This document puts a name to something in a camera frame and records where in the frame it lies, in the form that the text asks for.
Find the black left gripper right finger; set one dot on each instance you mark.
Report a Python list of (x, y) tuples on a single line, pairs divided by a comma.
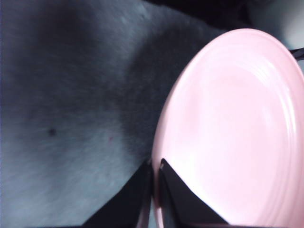
[(187, 202)]

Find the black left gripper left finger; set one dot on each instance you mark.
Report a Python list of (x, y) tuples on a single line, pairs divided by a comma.
[(123, 202)]

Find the pink plate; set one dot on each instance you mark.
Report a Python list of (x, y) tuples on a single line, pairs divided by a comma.
[(228, 123)]

